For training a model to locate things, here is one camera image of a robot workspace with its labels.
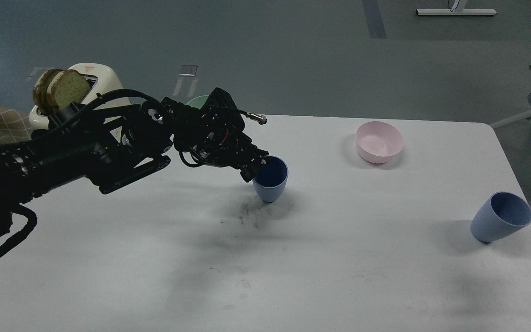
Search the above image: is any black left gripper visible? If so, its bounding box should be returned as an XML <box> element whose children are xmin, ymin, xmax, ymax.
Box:
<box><xmin>173</xmin><ymin>88</ymin><xmax>269</xmax><ymax>183</ymax></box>

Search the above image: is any light blue cup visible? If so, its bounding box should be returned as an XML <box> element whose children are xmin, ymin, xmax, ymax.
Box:
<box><xmin>470</xmin><ymin>192</ymin><xmax>531</xmax><ymax>243</ymax></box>

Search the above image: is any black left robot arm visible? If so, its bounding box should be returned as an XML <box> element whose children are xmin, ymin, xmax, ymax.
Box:
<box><xmin>0</xmin><ymin>88</ymin><xmax>268</xmax><ymax>258</ymax></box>

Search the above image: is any green bowl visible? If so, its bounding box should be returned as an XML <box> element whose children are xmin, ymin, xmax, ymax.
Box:
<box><xmin>186</xmin><ymin>95</ymin><xmax>209</xmax><ymax>109</ymax></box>

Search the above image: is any pink bowl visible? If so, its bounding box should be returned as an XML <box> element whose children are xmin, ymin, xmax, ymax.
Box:
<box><xmin>355</xmin><ymin>121</ymin><xmax>404</xmax><ymax>164</ymax></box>

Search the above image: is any cream white toaster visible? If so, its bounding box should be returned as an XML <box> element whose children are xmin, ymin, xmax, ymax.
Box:
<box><xmin>28</xmin><ymin>63</ymin><xmax>123</xmax><ymax>130</ymax></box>

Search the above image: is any toast slice front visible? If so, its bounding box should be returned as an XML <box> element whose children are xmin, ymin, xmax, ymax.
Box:
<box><xmin>44</xmin><ymin>69</ymin><xmax>91</xmax><ymax>110</ymax></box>

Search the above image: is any toast slice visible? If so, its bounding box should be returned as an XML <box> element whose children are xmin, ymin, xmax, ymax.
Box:
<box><xmin>32</xmin><ymin>69</ymin><xmax>64</xmax><ymax>109</ymax></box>
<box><xmin>44</xmin><ymin>69</ymin><xmax>91</xmax><ymax>110</ymax></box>

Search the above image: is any toast slice back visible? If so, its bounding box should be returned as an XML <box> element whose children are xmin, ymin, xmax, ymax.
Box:
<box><xmin>32</xmin><ymin>69</ymin><xmax>64</xmax><ymax>109</ymax></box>

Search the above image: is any white stand foot background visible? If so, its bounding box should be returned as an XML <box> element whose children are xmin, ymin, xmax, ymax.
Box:
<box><xmin>415</xmin><ymin>0</ymin><xmax>497</xmax><ymax>17</ymax></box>

